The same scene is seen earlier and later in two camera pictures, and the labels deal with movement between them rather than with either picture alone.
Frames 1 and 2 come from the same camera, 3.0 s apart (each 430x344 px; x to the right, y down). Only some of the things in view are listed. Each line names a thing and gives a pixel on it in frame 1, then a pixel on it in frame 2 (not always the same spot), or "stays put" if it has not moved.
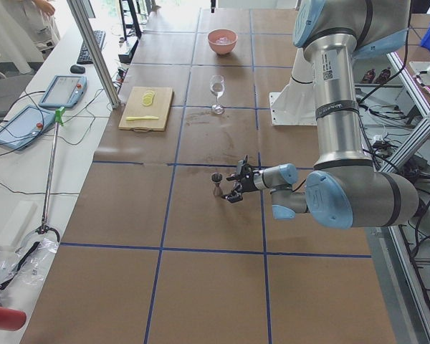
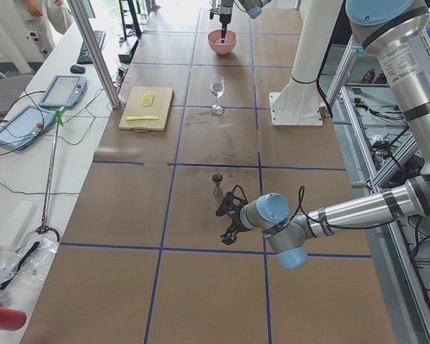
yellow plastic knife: (140, 117) stays put
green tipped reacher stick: (59, 121) stays put
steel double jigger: (217, 178) stays put
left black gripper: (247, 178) -> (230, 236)
